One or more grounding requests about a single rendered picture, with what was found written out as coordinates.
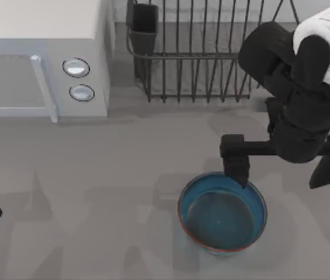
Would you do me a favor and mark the pale microwave oven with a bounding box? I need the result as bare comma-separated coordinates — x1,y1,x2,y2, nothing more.
0,0,110,123

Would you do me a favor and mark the black utensil holder cup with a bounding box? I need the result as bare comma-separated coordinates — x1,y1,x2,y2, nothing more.
126,2,159,80

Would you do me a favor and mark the microwave glass door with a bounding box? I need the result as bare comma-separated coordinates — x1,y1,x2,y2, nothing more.
0,54,55,117

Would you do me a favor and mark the blue bowl with red rim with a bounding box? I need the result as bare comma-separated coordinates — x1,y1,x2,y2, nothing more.
177,171,269,258

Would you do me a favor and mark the large silver microwave knob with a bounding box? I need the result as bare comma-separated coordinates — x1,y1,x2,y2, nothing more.
62,57,91,79

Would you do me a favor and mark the small silver microwave knob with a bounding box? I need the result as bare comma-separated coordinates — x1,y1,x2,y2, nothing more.
68,83,96,103

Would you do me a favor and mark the metal microwave door handle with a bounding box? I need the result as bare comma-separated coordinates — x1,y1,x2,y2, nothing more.
29,54,58,124

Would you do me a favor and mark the dark wire dish rack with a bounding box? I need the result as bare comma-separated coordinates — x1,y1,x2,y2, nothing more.
126,0,300,104

